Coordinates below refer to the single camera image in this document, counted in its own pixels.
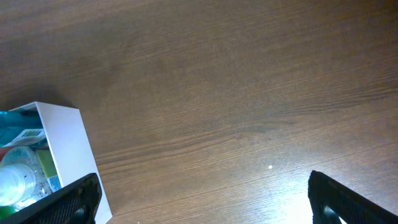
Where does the pink open cardboard box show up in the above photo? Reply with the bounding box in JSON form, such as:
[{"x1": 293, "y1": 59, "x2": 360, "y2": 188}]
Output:
[{"x1": 1, "y1": 101, "x2": 113, "y2": 223}]

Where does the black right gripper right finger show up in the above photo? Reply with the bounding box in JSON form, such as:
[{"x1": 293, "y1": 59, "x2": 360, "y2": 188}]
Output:
[{"x1": 308, "y1": 170, "x2": 397, "y2": 224}]

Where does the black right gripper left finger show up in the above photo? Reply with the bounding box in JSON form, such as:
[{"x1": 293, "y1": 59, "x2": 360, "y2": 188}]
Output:
[{"x1": 1, "y1": 173, "x2": 102, "y2": 224}]

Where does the purple pump soap bottle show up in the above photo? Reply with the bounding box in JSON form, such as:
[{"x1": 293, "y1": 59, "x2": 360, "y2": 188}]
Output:
[{"x1": 1, "y1": 146, "x2": 62, "y2": 211}]

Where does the teal mouthwash bottle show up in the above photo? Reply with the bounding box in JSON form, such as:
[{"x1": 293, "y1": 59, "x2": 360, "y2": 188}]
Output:
[{"x1": 1, "y1": 111, "x2": 46, "y2": 147}]

